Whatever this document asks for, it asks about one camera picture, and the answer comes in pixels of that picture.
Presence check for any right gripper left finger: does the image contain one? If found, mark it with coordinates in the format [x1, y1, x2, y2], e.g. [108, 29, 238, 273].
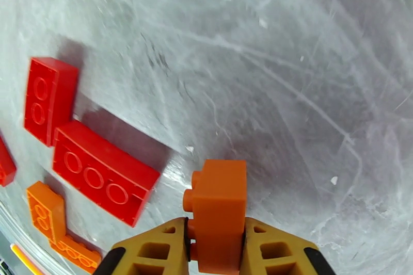
[91, 217, 191, 275]

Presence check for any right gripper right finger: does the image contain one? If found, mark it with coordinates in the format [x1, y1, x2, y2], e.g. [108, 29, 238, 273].
[242, 217, 338, 275]

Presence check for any orange lego brick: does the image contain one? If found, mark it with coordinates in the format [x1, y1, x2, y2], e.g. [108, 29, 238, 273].
[182, 159, 247, 275]
[25, 180, 67, 242]
[48, 233, 102, 275]

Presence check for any red lego brick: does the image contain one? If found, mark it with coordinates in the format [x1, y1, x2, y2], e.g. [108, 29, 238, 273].
[51, 120, 161, 228]
[23, 56, 80, 148]
[0, 135, 18, 188]

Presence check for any orange L-shaped brick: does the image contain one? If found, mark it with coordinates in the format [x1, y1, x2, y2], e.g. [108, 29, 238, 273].
[0, 198, 70, 275]

